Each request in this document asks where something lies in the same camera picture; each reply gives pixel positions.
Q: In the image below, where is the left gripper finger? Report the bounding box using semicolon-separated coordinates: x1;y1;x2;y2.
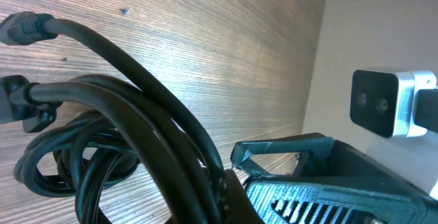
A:
224;169;264;224

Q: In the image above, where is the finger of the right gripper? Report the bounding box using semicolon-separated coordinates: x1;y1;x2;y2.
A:
231;133;334;177

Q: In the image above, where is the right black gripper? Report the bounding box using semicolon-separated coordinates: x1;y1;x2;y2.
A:
246;140;437;223

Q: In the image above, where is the thin black USB cable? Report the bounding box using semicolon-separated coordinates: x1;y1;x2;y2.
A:
12;109;141;224

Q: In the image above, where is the thick black HDMI cable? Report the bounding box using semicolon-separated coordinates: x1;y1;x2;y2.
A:
0;10;227;224

